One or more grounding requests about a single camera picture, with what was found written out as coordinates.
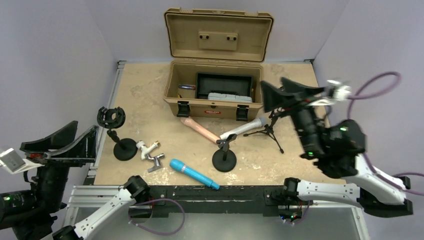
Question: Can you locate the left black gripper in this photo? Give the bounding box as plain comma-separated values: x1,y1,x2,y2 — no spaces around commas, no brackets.
20,119,98,214

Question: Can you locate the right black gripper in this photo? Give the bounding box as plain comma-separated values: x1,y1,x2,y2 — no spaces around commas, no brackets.
253,77,320,157

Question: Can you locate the white microphone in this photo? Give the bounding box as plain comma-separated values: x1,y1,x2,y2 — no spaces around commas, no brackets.
219,117,268,140

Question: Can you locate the black tripod mic stand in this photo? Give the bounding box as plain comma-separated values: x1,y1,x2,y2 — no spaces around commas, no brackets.
243,109,285,154

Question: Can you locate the pink microphone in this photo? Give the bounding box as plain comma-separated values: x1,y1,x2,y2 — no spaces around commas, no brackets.
180,117,220,144

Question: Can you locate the blue microphone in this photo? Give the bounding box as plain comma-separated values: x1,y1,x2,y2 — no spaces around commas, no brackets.
169,158,220,190

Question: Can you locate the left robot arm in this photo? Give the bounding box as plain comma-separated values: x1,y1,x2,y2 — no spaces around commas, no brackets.
0,120,150,240

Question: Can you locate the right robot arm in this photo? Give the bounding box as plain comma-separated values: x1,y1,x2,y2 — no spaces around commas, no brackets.
260,77,413,218

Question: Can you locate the white chrome faucet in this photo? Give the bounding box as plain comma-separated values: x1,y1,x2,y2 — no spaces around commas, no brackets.
136,140,165,173

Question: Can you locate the grey plastic bit case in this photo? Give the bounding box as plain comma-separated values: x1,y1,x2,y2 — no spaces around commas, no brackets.
207,92,253,103

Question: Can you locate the tan plastic toolbox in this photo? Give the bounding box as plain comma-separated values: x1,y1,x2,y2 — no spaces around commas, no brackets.
163,8,274,122

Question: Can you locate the black toolbox tray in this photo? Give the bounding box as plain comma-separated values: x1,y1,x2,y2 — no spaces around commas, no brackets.
195,72,256,99

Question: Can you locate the red blue screwdriver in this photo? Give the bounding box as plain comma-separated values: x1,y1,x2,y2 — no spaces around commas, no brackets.
178,84,196,91

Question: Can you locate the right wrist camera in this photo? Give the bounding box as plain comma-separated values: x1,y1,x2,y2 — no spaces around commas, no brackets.
308,79,352,107

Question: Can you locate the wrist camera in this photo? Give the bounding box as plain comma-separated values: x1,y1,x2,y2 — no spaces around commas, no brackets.
0,147,44,175
308,79,352,107

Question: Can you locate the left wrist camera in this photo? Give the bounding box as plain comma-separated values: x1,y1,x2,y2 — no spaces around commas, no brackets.
0,147,44,175

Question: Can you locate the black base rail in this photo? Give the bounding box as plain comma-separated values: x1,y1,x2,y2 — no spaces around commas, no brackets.
129,185,311,219

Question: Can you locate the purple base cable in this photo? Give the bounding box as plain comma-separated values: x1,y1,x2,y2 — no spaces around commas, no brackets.
128,198,186,237

